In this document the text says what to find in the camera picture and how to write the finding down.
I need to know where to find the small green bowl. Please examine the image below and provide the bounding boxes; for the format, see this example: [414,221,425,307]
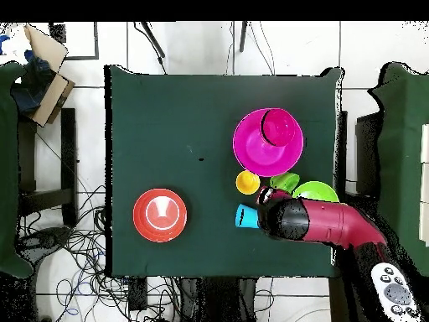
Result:
[269,172,301,195]

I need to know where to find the orange-yellow cup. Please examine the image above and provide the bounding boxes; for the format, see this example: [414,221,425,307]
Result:
[235,169,261,195]

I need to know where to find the large green bowl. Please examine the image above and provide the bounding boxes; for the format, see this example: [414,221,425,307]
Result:
[292,180,340,203]

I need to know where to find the blue cup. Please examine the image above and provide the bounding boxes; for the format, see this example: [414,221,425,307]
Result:
[234,203,261,230]

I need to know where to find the large pink bowl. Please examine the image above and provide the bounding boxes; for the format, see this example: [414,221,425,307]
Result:
[232,107,304,178]

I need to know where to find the small pink-red bowl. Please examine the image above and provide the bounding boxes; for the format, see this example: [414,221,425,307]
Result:
[261,108,297,148]

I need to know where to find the green cloth side table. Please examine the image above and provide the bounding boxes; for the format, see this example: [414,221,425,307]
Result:
[364,61,429,256]
[0,61,34,279]

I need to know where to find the orange bowl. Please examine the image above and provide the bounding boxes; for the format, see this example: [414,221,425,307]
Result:
[132,188,188,243]

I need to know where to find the white drawer unit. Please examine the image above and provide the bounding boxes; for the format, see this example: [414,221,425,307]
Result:
[419,122,429,247]

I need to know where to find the dark green table cloth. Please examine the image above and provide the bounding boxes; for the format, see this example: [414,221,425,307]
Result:
[104,64,346,279]

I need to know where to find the black tripod leg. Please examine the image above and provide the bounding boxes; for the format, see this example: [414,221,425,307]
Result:
[133,21,168,73]
[238,21,250,54]

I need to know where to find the black floor box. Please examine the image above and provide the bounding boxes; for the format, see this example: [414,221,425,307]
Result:
[128,276,148,311]

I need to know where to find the black grey floor stand base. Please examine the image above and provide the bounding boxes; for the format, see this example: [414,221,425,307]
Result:
[18,226,73,251]

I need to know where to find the dark blue bag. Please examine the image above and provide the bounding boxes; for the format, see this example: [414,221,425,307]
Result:
[11,49,56,115]

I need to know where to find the cardboard box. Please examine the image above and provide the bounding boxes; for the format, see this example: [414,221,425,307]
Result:
[9,23,75,128]

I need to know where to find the tangle of black cables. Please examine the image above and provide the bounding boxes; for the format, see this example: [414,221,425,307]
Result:
[19,182,182,322]

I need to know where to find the black stool frame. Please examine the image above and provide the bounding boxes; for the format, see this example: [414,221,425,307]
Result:
[18,107,79,229]

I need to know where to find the black floor frame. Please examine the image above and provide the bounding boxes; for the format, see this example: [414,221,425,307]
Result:
[49,21,101,61]

